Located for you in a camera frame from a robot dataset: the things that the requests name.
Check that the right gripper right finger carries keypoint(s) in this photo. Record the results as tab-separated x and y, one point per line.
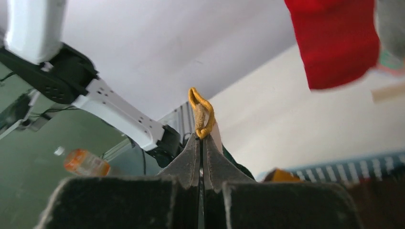
232	200

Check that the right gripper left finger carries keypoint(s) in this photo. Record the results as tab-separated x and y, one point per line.
168	200

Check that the dark green sock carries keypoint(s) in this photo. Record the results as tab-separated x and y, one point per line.
206	124

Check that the red santa sock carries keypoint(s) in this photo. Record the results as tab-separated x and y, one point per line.
337	40

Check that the grey beige striped sock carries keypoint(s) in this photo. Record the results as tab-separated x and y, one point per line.
391	26

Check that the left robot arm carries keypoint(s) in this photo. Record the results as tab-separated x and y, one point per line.
33	50

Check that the orange drink bottle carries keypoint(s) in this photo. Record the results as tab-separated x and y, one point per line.
83	163

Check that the blue plastic laundry basket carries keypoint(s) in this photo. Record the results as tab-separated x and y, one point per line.
353	170

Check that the wooden drying rack frame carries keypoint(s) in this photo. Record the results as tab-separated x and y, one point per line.
388	92

